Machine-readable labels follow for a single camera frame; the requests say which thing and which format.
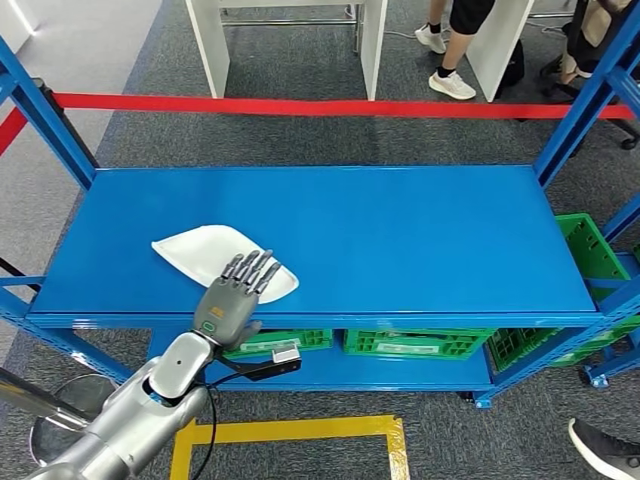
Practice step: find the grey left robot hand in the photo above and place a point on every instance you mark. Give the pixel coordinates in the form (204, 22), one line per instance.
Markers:
(225, 311)

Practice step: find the white plastic shell part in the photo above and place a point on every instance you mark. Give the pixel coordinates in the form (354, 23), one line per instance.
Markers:
(200, 255)

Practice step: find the blue metal shelf rack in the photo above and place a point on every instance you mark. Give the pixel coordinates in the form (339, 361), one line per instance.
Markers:
(595, 379)
(350, 232)

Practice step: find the green plastic crate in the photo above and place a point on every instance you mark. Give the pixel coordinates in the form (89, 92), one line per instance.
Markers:
(585, 252)
(310, 339)
(415, 344)
(635, 253)

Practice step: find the red barrier belt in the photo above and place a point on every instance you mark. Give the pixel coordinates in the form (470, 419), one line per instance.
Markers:
(324, 107)
(10, 131)

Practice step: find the thin black rod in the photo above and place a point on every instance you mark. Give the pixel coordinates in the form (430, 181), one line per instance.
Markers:
(20, 273)

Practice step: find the white desk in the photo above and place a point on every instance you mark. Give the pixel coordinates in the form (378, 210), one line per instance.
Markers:
(495, 46)
(373, 46)

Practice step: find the person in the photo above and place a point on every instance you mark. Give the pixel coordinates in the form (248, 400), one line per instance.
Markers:
(600, 23)
(465, 13)

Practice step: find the black bag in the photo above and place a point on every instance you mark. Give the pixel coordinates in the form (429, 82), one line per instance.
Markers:
(512, 66)

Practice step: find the person's black shoe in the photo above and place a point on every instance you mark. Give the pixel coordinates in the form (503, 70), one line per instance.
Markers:
(605, 454)

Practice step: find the black office chair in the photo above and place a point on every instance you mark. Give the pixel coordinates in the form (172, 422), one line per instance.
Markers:
(631, 140)

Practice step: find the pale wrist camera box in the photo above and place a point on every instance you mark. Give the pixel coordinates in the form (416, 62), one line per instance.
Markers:
(286, 354)

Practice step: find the black stanchion post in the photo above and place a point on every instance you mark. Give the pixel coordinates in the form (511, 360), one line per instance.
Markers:
(75, 140)

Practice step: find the chrome stanchion post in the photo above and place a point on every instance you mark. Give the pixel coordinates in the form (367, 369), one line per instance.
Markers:
(30, 395)

